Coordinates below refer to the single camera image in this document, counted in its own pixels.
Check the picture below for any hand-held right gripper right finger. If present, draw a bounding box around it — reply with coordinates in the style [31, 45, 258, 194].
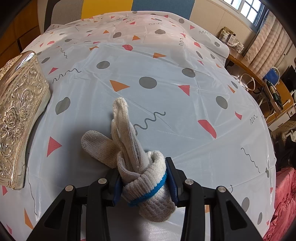
[165, 157, 264, 241]

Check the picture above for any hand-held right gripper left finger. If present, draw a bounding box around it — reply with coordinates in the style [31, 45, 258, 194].
[26, 169, 123, 241]

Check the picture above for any beige knit glove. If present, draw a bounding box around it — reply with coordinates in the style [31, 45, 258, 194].
[81, 97, 177, 223]

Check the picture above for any patterned tablecloth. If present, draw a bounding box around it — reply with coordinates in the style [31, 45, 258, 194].
[0, 11, 278, 241]

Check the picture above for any pink fleece blanket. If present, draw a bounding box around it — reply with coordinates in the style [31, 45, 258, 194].
[262, 168, 296, 241]

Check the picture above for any silver ornate tissue box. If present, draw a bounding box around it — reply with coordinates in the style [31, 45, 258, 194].
[0, 51, 51, 191]

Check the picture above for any white storage shelf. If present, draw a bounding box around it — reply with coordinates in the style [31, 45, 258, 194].
[268, 109, 294, 132]

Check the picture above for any green black power tool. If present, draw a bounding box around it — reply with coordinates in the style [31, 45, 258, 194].
[266, 80, 284, 110]

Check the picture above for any wooden desk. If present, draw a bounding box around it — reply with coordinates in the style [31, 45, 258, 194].
[225, 50, 266, 86]

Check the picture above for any wooden folding table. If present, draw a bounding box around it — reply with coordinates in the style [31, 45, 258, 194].
[266, 79, 295, 126]

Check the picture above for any blue folding chair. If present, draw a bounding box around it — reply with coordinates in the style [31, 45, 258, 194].
[264, 67, 281, 81]

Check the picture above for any pile of small cartons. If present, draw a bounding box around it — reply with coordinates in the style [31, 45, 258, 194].
[218, 27, 245, 50]

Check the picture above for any black monitor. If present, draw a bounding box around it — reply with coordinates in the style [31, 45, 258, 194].
[281, 65, 296, 91]

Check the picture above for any beige patterned curtain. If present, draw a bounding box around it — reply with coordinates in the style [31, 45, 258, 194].
[244, 10, 294, 79]

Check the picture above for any wooden wardrobe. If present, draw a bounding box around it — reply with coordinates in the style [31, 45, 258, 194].
[0, 0, 48, 54]

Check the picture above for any barred window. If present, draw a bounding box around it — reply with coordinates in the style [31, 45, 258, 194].
[236, 0, 266, 30]

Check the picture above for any white power cable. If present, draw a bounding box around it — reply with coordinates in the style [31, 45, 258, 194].
[237, 73, 256, 92]

